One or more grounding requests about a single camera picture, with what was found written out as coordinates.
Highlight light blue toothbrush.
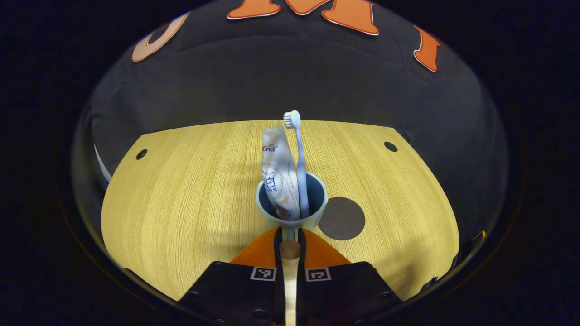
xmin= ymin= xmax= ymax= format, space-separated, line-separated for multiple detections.
xmin=283 ymin=110 xmax=310 ymax=219

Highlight brown round coaster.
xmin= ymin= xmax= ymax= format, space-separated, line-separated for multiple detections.
xmin=318 ymin=197 xmax=366 ymax=240

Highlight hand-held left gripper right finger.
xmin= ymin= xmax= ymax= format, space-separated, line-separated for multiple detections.
xmin=297 ymin=228 xmax=403 ymax=326

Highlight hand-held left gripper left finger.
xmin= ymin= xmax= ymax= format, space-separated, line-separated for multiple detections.
xmin=178 ymin=226 xmax=286 ymax=326

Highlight blue cup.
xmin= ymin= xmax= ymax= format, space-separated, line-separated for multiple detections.
xmin=255 ymin=171 xmax=329 ymax=261

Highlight black backdrop cloth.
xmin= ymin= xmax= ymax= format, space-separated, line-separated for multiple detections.
xmin=72 ymin=0 xmax=508 ymax=236

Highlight white toothpaste tube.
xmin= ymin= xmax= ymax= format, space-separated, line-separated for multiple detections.
xmin=261 ymin=126 xmax=301 ymax=220

